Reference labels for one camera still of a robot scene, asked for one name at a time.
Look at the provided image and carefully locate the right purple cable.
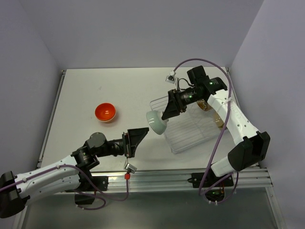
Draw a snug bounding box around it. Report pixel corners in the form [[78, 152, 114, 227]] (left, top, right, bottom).
[[173, 57, 239, 205]]

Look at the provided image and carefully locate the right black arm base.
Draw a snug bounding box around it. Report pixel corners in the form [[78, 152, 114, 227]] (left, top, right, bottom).
[[187, 171, 234, 201]]

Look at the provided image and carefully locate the purple cable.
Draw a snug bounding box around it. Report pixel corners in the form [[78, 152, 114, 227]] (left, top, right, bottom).
[[173, 57, 239, 205], [0, 164, 131, 210]]

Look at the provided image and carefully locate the aluminium rail frame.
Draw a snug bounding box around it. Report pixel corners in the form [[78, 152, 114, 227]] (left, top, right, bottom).
[[13, 67, 286, 229]]

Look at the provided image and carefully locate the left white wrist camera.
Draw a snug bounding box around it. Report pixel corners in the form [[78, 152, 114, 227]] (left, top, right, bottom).
[[124, 162, 137, 180]]

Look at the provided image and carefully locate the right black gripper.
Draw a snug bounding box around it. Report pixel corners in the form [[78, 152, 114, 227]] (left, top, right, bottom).
[[162, 87, 203, 120]]

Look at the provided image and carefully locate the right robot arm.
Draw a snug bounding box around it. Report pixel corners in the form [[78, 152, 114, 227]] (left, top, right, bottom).
[[162, 66, 270, 186]]

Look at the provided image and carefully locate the cream bowl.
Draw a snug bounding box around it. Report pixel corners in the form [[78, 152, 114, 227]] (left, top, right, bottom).
[[213, 112, 224, 129], [196, 99, 212, 112]]

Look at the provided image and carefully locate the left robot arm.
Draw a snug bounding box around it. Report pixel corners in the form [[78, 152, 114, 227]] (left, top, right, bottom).
[[0, 127, 149, 219]]

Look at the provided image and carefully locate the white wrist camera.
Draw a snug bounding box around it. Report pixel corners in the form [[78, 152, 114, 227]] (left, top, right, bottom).
[[165, 71, 179, 89], [124, 162, 137, 180]]

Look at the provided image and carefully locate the orange bowl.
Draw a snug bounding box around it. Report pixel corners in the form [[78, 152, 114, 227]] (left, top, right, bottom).
[[94, 103, 116, 122]]

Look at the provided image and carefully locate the pale green bowl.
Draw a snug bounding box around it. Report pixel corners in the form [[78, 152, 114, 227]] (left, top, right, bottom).
[[146, 110, 169, 135]]

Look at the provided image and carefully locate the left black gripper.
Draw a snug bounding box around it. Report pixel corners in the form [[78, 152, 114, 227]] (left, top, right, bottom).
[[96, 127, 148, 158]]

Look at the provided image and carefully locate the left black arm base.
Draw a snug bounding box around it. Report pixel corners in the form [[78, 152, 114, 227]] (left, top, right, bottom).
[[74, 176, 109, 206]]

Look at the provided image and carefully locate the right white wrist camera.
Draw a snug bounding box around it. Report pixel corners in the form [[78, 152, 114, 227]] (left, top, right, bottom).
[[165, 71, 179, 89]]

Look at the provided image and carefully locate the clear plastic dish rack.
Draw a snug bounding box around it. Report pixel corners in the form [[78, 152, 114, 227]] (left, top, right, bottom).
[[150, 96, 222, 154]]

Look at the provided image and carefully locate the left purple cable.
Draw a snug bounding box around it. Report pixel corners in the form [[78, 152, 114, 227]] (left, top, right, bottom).
[[0, 164, 131, 210]]

